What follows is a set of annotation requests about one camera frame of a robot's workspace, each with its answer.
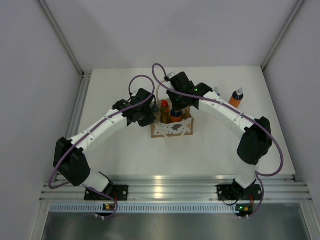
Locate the orange spray bottle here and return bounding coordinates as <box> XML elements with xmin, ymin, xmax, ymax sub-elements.
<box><xmin>228</xmin><ymin>87</ymin><xmax>244</xmax><ymax>108</ymax></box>
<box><xmin>170</xmin><ymin>109</ymin><xmax>183</xmax><ymax>123</ymax></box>
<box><xmin>213</xmin><ymin>87</ymin><xmax>221</xmax><ymax>96</ymax></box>

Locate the clear bottle dark cap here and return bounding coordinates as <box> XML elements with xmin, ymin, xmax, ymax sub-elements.
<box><xmin>152</xmin><ymin>105</ymin><xmax>159</xmax><ymax>113</ymax></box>

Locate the yellow bottle red cap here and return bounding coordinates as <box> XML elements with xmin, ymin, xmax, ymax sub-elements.
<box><xmin>160</xmin><ymin>99</ymin><xmax>171</xmax><ymax>124</ymax></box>

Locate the canvas jute tote bag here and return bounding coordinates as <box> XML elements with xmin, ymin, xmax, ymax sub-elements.
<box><xmin>150</xmin><ymin>84</ymin><xmax>195</xmax><ymax>143</ymax></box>

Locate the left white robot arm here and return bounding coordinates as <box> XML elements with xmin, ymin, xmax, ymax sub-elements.
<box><xmin>53</xmin><ymin>88</ymin><xmax>156</xmax><ymax>200</ymax></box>

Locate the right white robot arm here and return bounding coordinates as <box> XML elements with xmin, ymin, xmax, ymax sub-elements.
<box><xmin>164</xmin><ymin>72</ymin><xmax>273</xmax><ymax>199</ymax></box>

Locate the left aluminium frame post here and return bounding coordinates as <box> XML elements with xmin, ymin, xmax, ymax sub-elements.
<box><xmin>34</xmin><ymin>0</ymin><xmax>86</xmax><ymax>78</ymax></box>

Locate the aluminium frame post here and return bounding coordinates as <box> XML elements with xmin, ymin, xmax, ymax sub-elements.
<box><xmin>34</xmin><ymin>0</ymin><xmax>86</xmax><ymax>78</ymax></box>
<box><xmin>260</xmin><ymin>0</ymin><xmax>308</xmax><ymax>72</ymax></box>

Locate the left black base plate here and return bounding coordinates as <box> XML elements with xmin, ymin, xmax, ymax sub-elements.
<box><xmin>84</xmin><ymin>184</ymin><xmax>129</xmax><ymax>201</ymax></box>

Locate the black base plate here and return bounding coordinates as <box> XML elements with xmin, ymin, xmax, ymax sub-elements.
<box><xmin>216</xmin><ymin>184</ymin><xmax>263</xmax><ymax>202</ymax></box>
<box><xmin>84</xmin><ymin>184</ymin><xmax>129</xmax><ymax>201</ymax></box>

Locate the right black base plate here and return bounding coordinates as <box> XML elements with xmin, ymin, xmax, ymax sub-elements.
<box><xmin>216</xmin><ymin>184</ymin><xmax>263</xmax><ymax>202</ymax></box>

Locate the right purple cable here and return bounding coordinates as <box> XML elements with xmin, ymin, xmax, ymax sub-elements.
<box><xmin>152</xmin><ymin>62</ymin><xmax>285</xmax><ymax>218</ymax></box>

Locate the slotted grey cable duct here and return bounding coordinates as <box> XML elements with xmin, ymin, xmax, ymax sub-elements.
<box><xmin>49</xmin><ymin>203</ymin><xmax>250</xmax><ymax>214</ymax></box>

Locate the aluminium mounting rail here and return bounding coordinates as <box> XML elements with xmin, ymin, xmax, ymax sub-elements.
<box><xmin>39</xmin><ymin>175</ymin><xmax>312</xmax><ymax>203</ymax></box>

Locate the right aluminium frame post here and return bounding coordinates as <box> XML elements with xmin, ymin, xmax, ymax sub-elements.
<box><xmin>260</xmin><ymin>0</ymin><xmax>308</xmax><ymax>72</ymax></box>

